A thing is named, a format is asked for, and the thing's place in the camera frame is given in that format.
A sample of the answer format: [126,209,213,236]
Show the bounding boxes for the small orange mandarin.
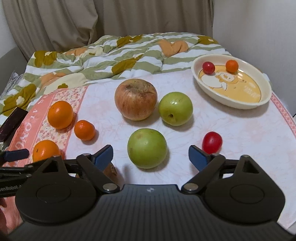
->
[74,120,96,141]

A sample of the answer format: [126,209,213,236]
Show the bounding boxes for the green white floral blanket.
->
[1,32,227,122]

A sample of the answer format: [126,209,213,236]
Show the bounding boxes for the large orange mandarin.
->
[47,101,74,130]

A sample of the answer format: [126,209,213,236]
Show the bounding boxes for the beige curtain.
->
[1,0,213,58]

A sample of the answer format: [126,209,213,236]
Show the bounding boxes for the green apple front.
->
[127,128,168,169]

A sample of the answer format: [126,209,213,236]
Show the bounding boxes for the cream oval dish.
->
[191,54,272,109]

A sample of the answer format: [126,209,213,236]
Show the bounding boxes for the small red cherry tomato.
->
[202,61,215,75]

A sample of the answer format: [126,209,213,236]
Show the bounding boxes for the large red tomato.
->
[202,132,223,154]

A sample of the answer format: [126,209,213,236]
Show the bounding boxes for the small orange in dish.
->
[225,60,239,74]

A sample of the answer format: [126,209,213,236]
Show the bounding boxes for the pink white table cloth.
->
[9,70,295,228]

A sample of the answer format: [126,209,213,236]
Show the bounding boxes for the large red apple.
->
[114,78,158,121]

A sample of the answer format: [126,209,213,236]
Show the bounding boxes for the brown kiwi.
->
[103,162,118,184]

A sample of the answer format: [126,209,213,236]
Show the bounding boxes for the dark phone on edge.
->
[0,107,28,142]

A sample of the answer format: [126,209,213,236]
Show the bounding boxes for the green apple rear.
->
[159,92,193,126]

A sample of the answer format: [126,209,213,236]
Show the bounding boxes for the green apple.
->
[159,92,193,126]
[127,128,168,169]

